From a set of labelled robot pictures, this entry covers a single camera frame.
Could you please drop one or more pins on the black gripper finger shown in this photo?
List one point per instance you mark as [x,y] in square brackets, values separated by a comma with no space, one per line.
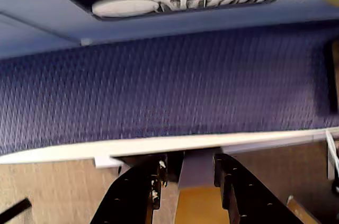
[132,197]
[254,202]

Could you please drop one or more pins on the blue textured floor mat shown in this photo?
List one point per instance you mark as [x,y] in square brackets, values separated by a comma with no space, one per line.
[159,89]

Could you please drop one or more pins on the black rod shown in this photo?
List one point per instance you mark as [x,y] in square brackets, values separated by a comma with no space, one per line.
[16,209]

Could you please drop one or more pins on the large white toy spoon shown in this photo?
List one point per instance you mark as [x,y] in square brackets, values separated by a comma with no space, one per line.
[121,6]

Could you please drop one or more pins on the white table frame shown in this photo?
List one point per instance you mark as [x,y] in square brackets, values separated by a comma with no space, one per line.
[331,155]

